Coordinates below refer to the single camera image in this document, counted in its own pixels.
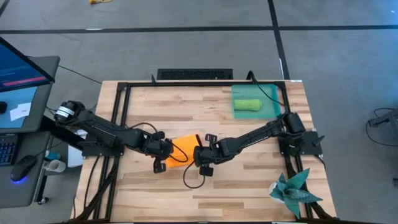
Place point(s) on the black aluminium table frame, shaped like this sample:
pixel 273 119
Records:
pixel 202 84

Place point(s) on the white paper note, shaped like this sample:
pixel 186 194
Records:
pixel 20 111

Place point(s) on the black computer mouse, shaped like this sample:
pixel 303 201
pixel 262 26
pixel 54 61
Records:
pixel 22 168

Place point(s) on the teal artificial plant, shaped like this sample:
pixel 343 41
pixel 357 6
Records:
pixel 293 189

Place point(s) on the white paper sheet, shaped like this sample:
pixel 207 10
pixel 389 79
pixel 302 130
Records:
pixel 74 158

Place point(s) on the orange microfiber towel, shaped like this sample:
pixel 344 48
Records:
pixel 183 146

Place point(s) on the black round desk object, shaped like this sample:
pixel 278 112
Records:
pixel 2 107

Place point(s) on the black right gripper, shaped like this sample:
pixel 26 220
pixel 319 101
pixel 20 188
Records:
pixel 208 154

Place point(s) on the black desk caster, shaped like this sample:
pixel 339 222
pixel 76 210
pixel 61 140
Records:
pixel 43 200

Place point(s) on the teal plastic basket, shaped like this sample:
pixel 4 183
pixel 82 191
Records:
pixel 270 93

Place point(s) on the small blue cup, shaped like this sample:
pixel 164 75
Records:
pixel 53 155

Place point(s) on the grey side desk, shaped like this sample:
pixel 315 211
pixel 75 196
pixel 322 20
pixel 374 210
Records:
pixel 31 186

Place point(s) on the white plant pot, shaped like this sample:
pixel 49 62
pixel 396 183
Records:
pixel 273 193

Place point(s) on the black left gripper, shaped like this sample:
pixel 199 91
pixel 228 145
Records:
pixel 157 146

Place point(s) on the blue-grey desk mat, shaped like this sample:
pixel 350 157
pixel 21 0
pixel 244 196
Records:
pixel 18 96

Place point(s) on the blue-screen computer monitor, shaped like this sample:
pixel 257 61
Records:
pixel 18 68

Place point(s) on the black keyboard on table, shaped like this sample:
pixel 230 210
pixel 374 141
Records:
pixel 194 74

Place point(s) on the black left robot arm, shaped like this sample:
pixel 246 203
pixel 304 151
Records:
pixel 102 130

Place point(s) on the white mug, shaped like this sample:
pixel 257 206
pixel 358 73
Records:
pixel 56 165

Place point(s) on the green microfiber towel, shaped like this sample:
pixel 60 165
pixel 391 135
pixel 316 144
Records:
pixel 247 104

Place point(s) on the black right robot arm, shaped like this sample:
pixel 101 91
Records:
pixel 248 137

